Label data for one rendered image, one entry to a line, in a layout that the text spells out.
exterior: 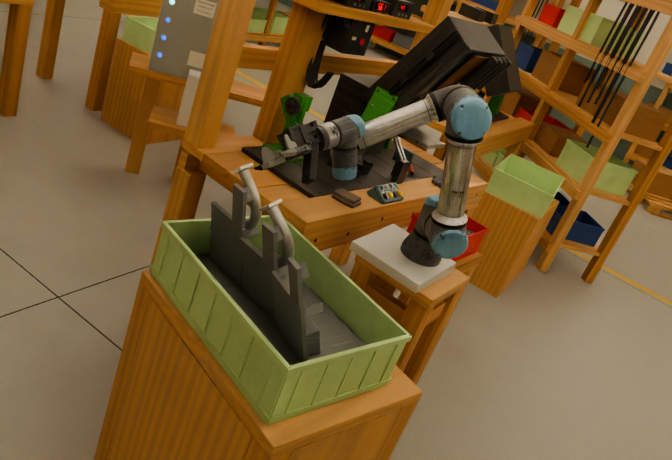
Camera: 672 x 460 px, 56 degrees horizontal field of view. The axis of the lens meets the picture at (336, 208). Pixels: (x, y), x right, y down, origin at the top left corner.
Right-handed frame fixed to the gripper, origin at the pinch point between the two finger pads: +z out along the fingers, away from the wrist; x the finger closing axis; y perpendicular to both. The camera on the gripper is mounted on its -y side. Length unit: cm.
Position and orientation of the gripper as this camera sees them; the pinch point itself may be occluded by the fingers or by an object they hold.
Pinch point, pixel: (267, 164)
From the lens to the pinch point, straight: 172.4
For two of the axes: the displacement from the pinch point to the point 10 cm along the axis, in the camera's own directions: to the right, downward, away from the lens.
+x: 5.6, -2.1, -8.0
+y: -3.8, -9.2, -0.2
